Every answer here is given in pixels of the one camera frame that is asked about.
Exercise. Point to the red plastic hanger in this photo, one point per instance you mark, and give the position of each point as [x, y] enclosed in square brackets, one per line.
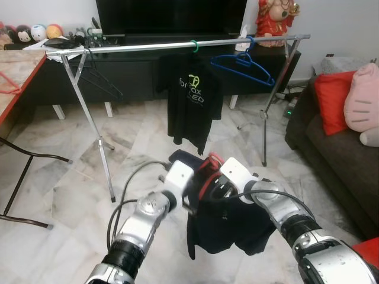
[7, 86]
[204, 174]

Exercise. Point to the navy garment red stripe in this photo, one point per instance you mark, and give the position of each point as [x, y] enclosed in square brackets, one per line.
[225, 228]

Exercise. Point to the blue plastic hanger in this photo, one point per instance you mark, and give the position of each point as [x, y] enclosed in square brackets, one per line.
[269, 83]

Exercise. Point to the green plastic hanger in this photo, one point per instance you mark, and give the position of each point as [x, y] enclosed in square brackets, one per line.
[196, 46]

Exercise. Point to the black t-shirt green logo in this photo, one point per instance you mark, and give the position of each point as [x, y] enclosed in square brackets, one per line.
[189, 100]

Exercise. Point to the power strip with green light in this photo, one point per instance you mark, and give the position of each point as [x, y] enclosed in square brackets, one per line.
[289, 111]

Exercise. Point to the dark brown sofa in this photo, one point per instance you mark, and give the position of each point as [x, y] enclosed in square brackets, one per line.
[331, 171]

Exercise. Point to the red cushion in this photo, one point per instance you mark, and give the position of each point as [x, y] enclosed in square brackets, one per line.
[331, 103]

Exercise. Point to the black television console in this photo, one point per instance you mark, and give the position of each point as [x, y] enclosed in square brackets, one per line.
[136, 89]

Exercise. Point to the white tissue box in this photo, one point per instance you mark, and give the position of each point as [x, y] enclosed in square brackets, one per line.
[244, 42]

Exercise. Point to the grey totoro plush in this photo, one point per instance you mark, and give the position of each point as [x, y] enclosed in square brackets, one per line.
[370, 137]

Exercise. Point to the red plastic stool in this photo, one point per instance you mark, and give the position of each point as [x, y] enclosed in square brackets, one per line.
[367, 251]

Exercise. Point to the black soundbar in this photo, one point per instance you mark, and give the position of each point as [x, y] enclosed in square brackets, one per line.
[177, 39]

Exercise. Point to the grey folded cloth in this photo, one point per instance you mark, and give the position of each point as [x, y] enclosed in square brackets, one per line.
[334, 65]

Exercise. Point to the pink cat face cushion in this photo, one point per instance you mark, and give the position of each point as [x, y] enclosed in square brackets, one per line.
[364, 97]

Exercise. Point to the silver clothes rack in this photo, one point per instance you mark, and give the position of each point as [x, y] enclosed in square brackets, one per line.
[136, 48]

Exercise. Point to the red laughing buddha figurine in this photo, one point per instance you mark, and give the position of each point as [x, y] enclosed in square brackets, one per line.
[277, 21]

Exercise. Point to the black flat television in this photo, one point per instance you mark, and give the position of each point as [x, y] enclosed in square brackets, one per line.
[172, 15]

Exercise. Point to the green circuit board electronics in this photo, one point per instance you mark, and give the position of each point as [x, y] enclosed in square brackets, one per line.
[98, 40]

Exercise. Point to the black flat device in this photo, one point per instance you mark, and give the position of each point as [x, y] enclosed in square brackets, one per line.
[57, 42]

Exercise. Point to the orange round plush toy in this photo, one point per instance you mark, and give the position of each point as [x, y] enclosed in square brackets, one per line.
[54, 31]

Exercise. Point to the white paper sheets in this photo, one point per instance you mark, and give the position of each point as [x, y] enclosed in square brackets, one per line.
[35, 45]

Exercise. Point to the marble table red edge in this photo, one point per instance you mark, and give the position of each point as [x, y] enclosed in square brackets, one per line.
[18, 71]

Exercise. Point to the white round plush toy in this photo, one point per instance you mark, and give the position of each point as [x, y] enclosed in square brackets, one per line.
[38, 32]

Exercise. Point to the black round plush toy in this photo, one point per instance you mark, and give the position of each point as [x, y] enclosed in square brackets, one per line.
[23, 34]
[7, 34]

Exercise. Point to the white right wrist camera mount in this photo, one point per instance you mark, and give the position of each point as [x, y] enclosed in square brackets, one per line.
[238, 171]

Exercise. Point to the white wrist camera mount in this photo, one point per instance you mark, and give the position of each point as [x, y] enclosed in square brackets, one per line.
[238, 171]
[177, 177]

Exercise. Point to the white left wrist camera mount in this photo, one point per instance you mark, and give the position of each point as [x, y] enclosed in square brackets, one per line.
[177, 177]

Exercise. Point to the dark brown metal chair frame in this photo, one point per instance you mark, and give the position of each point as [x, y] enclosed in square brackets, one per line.
[35, 155]

